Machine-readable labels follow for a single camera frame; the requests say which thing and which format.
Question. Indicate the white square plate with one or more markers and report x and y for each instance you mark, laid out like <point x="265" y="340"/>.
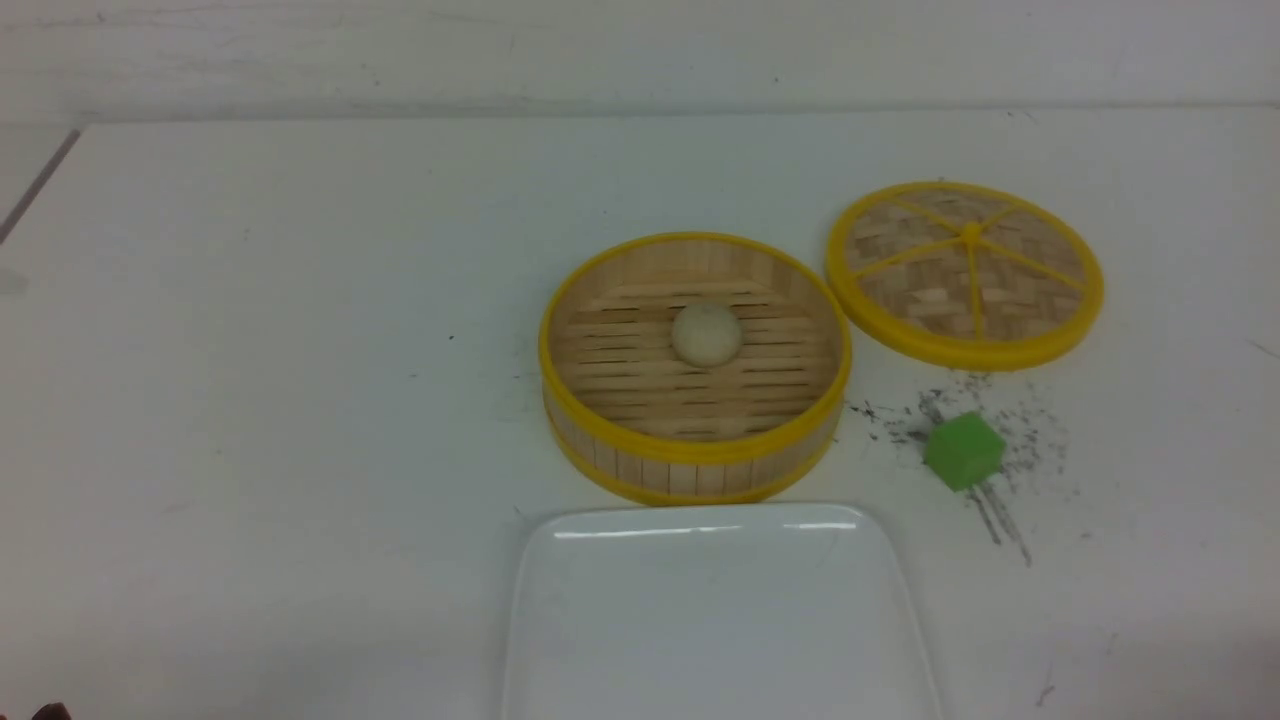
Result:
<point x="763" y="611"/>

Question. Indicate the green cube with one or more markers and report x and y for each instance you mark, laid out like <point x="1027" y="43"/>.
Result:
<point x="964" y="451"/>

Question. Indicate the bamboo steamer basket yellow rim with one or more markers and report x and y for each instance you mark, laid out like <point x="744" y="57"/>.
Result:
<point x="643" y="424"/>

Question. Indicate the white steamed bun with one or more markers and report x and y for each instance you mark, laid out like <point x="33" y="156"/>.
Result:
<point x="706" y="334"/>

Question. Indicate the bamboo steamer lid yellow rim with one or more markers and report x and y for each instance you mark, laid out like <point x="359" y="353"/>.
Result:
<point x="963" y="276"/>

